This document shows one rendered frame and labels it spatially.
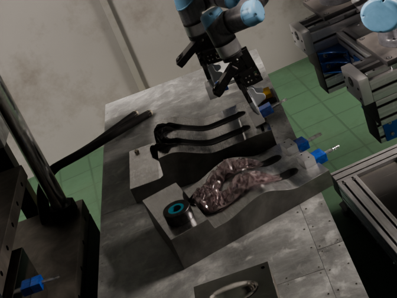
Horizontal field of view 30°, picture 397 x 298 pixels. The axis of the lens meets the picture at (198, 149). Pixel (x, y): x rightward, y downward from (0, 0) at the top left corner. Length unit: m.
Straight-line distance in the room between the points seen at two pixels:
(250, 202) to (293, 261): 0.22
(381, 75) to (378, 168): 1.01
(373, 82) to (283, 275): 0.69
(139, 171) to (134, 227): 0.24
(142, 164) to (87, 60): 2.11
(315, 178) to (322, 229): 0.18
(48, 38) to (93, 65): 0.32
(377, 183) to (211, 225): 1.26
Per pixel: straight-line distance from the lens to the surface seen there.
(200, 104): 2.92
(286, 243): 2.04
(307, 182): 2.15
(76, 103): 4.68
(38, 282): 2.19
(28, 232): 2.66
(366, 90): 2.30
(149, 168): 2.51
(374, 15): 2.13
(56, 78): 4.61
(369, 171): 3.25
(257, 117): 2.41
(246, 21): 2.27
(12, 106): 2.43
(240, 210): 2.08
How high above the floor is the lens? 2.04
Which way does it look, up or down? 28 degrees down
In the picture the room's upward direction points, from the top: 23 degrees counter-clockwise
